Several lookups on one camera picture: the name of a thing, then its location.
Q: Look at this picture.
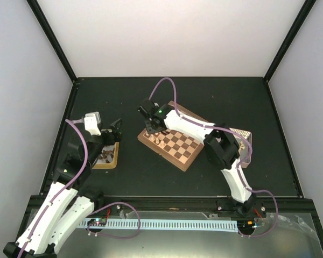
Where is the right control circuit board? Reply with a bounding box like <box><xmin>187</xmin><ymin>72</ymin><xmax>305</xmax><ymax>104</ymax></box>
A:
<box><xmin>237</xmin><ymin>220</ymin><xmax>265</xmax><ymax>230</ymax></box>

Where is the black frame post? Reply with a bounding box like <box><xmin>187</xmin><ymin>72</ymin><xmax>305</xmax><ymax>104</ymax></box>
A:
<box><xmin>26</xmin><ymin>0</ymin><xmax>77</xmax><ymax>82</ymax></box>
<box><xmin>263</xmin><ymin>0</ymin><xmax>316</xmax><ymax>83</ymax></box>

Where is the left control circuit board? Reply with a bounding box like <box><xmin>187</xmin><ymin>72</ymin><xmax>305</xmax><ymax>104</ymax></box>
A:
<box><xmin>87</xmin><ymin>218</ymin><xmax>107</xmax><ymax>227</ymax></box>

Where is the control circuit board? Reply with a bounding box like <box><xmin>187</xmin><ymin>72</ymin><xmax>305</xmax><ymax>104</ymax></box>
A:
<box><xmin>237</xmin><ymin>220</ymin><xmax>265</xmax><ymax>230</ymax></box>
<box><xmin>87</xmin><ymin>218</ymin><xmax>107</xmax><ymax>227</ymax></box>

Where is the right black frame post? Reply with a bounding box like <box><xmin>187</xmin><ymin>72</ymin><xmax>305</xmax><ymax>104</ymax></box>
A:
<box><xmin>263</xmin><ymin>0</ymin><xmax>316</xmax><ymax>83</ymax></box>

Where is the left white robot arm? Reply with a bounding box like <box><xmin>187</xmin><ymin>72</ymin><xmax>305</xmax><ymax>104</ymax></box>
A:
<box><xmin>3</xmin><ymin>113</ymin><xmax>122</xmax><ymax>257</ymax></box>

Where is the white slotted cable duct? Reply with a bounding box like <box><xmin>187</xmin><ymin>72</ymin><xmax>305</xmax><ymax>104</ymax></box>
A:
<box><xmin>77</xmin><ymin>218</ymin><xmax>238</xmax><ymax>233</ymax></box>

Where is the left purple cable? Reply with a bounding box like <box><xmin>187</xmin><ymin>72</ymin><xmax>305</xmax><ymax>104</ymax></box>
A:
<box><xmin>17</xmin><ymin>119</ymin><xmax>90</xmax><ymax>258</ymax></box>

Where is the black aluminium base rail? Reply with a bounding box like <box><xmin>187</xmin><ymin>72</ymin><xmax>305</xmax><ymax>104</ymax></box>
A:
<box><xmin>29</xmin><ymin>195</ymin><xmax>317</xmax><ymax>218</ymax></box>

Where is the yellow plastic tray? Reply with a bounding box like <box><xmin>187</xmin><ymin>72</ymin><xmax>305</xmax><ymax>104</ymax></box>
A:
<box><xmin>93</xmin><ymin>142</ymin><xmax>119</xmax><ymax>169</ymax></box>

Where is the left black frame post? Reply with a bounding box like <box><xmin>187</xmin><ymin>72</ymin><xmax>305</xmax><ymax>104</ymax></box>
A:
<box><xmin>26</xmin><ymin>0</ymin><xmax>77</xmax><ymax>82</ymax></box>

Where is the pile of dark chess pieces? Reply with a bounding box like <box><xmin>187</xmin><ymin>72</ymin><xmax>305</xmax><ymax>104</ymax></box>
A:
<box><xmin>97</xmin><ymin>149</ymin><xmax>114</xmax><ymax>164</ymax></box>

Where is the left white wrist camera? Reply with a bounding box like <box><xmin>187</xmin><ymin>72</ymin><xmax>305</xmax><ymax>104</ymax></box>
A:
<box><xmin>84</xmin><ymin>111</ymin><xmax>101</xmax><ymax>136</ymax></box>

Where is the wooden chessboard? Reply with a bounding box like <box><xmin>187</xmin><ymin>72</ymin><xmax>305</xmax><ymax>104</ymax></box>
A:
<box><xmin>138</xmin><ymin>101</ymin><xmax>213</xmax><ymax>171</ymax></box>

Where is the pink plastic basket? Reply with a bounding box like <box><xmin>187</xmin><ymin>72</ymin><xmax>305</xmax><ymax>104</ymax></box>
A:
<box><xmin>230</xmin><ymin>128</ymin><xmax>252</xmax><ymax>168</ymax></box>

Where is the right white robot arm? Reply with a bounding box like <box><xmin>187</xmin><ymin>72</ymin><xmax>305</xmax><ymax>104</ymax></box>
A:
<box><xmin>138</xmin><ymin>99</ymin><xmax>255</xmax><ymax>217</ymax></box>

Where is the pile of light chess pieces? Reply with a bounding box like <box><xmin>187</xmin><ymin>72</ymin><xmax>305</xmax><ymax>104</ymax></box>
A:
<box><xmin>240</xmin><ymin>141</ymin><xmax>245</xmax><ymax>150</ymax></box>

